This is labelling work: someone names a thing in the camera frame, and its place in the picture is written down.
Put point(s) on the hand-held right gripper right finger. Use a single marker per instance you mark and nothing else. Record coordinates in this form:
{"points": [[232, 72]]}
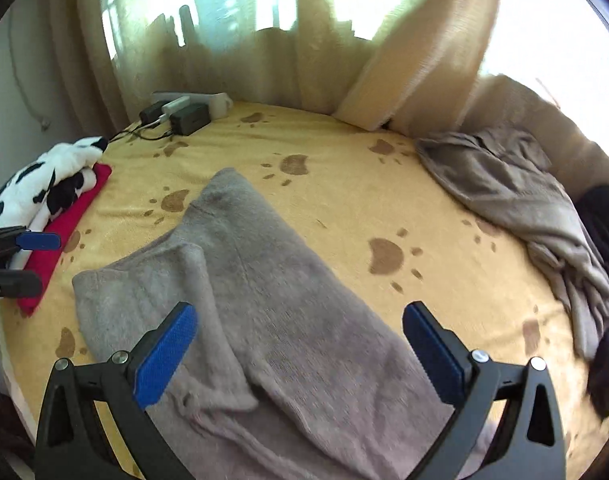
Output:
{"points": [[434, 360]]}

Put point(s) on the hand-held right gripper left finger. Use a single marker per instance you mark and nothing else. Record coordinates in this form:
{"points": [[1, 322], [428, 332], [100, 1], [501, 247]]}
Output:
{"points": [[164, 355]]}

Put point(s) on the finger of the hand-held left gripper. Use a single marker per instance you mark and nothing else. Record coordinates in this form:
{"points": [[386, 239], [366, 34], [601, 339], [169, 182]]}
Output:
{"points": [[34, 241], [14, 285]]}

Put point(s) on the taupe knit sweater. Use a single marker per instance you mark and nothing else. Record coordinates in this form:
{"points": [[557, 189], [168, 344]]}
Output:
{"points": [[294, 320]]}

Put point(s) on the red folded cloth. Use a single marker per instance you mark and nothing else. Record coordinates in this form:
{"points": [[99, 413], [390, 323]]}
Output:
{"points": [[69, 220]]}

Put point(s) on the white black spotted blanket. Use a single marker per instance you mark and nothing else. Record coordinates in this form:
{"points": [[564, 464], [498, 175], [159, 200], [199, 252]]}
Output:
{"points": [[44, 180]]}

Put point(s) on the cream bed sheet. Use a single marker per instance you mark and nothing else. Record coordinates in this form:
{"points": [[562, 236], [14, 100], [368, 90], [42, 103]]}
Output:
{"points": [[9, 360]]}

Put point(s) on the grey-brown crumpled cardigan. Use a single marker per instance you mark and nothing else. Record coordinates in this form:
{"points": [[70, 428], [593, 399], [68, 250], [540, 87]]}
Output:
{"points": [[509, 195]]}

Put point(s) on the yellow paw print blanket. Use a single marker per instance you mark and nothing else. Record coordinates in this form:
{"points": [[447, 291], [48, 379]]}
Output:
{"points": [[344, 190]]}

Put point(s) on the white charger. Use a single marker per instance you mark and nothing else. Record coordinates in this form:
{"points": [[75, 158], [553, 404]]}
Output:
{"points": [[174, 107]]}

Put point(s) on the black garment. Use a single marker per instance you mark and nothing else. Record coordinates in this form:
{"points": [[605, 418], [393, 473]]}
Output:
{"points": [[607, 240]]}

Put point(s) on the white power strip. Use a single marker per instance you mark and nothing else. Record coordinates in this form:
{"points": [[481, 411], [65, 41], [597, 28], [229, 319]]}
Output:
{"points": [[214, 102]]}

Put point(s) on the beige patterned curtain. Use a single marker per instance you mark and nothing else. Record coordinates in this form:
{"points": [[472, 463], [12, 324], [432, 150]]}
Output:
{"points": [[309, 60]]}

